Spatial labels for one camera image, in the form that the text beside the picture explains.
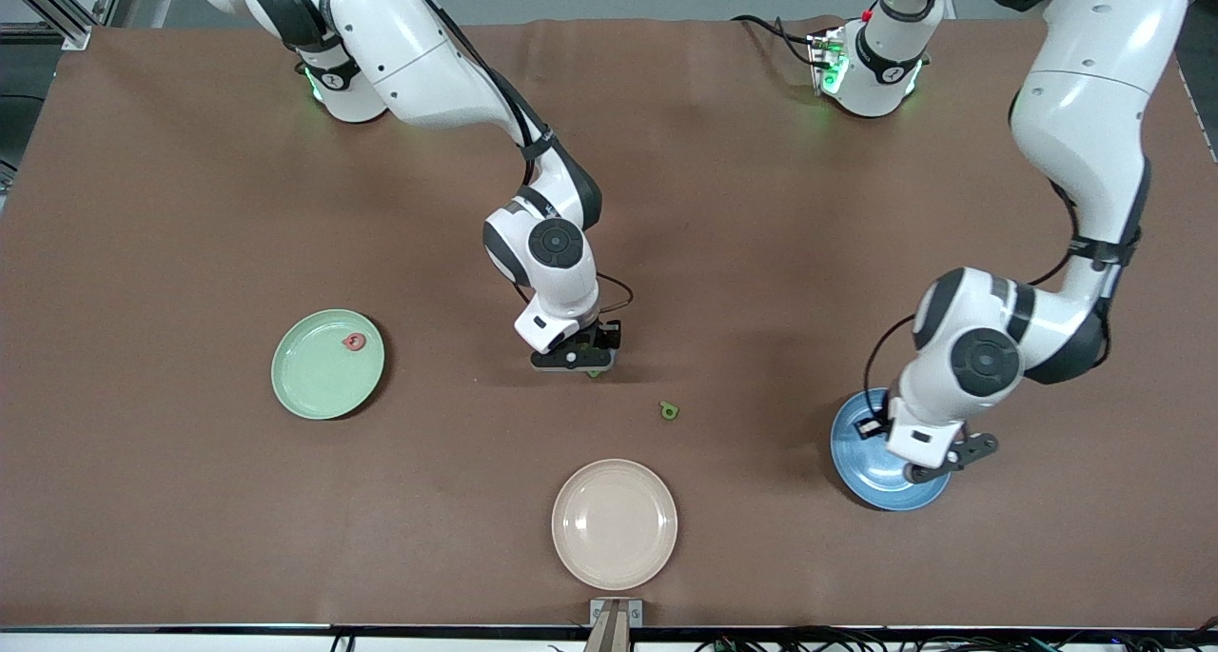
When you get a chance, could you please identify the beige plate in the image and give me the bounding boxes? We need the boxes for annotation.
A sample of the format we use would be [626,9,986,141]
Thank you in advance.
[552,459,678,591]

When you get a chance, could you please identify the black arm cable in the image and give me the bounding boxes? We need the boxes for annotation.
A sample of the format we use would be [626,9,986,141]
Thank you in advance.
[862,181,1143,421]
[404,0,636,319]

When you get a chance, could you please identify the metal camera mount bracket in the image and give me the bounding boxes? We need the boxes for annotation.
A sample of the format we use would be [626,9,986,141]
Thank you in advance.
[588,598,644,652]

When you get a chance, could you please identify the black left base cable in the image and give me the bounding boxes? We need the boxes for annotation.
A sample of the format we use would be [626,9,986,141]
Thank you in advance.
[730,14,831,69]

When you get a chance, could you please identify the blue plate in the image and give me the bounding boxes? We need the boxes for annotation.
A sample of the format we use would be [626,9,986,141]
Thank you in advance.
[830,388,953,512]

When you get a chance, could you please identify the green plate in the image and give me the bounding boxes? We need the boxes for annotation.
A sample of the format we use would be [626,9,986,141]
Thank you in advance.
[271,309,386,421]

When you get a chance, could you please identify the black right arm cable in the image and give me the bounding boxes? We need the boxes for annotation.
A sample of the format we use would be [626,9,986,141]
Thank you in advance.
[404,0,636,319]

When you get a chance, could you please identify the brown table cover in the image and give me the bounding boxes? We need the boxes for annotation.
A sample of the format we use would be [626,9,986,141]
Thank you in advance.
[0,16,1218,629]

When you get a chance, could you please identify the white table edge rail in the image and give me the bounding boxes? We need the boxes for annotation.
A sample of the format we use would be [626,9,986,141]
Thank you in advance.
[0,623,1218,652]

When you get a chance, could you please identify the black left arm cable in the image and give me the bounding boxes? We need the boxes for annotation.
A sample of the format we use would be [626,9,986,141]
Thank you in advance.
[862,181,1143,421]

